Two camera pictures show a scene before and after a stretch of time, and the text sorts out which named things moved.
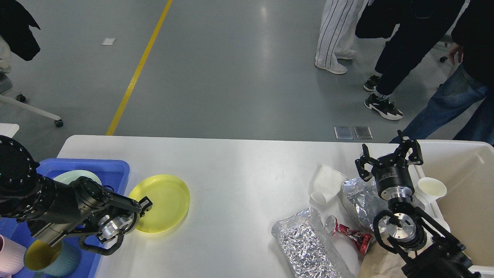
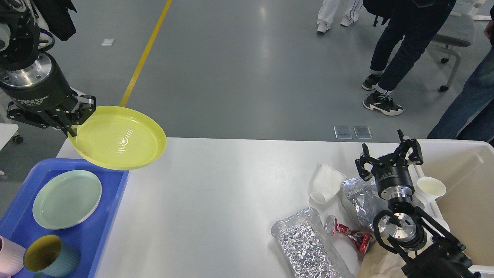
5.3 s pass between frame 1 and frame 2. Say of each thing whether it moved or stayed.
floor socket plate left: stayed
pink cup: stayed
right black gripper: stayed
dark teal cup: stayed
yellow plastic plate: moved
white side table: stayed
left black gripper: moved
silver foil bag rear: stayed
